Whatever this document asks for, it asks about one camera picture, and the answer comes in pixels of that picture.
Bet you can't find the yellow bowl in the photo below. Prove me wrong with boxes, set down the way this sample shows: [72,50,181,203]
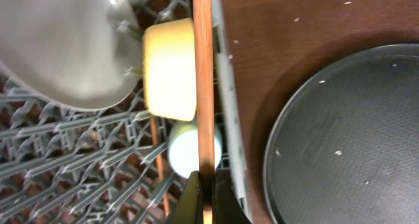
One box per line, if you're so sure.
[143,18,196,121]

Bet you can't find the wooden chopstick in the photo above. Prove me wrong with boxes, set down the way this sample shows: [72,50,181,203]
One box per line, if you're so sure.
[193,0,215,224]
[150,117,170,217]

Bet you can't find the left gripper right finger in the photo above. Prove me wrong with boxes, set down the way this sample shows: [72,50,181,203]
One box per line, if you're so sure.
[212,169,251,224]

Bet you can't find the grey round plate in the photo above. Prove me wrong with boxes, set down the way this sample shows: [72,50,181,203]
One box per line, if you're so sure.
[1,0,142,111]

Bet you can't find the blue plastic cup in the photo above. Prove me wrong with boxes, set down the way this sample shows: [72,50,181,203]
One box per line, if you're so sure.
[167,117,223,179]

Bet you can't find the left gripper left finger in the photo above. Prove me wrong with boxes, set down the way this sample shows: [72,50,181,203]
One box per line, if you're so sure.
[166,171,203,224]

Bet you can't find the round black tray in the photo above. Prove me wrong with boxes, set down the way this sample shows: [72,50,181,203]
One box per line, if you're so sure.
[263,43,418,223]

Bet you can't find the grey dishwasher rack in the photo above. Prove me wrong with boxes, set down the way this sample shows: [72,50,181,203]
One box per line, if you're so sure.
[1,0,251,223]

